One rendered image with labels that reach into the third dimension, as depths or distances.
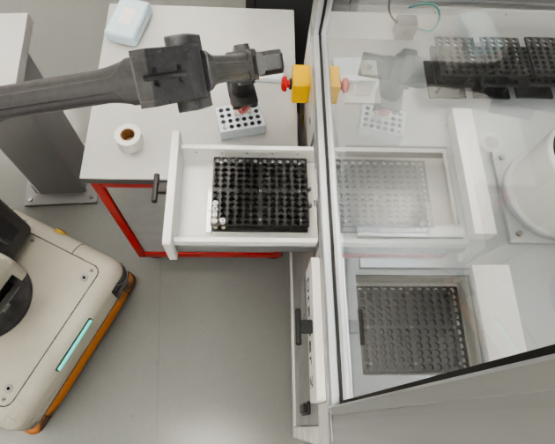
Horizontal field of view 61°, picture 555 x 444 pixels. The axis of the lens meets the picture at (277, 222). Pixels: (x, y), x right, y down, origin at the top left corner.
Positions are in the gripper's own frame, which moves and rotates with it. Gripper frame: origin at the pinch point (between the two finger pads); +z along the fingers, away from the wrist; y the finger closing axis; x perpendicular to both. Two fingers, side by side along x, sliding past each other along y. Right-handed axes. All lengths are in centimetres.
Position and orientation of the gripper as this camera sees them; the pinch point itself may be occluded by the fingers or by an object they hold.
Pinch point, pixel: (242, 109)
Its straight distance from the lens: 133.5
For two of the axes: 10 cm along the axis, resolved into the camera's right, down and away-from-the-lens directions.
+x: -9.7, 1.9, -1.2
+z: -0.5, 3.7, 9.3
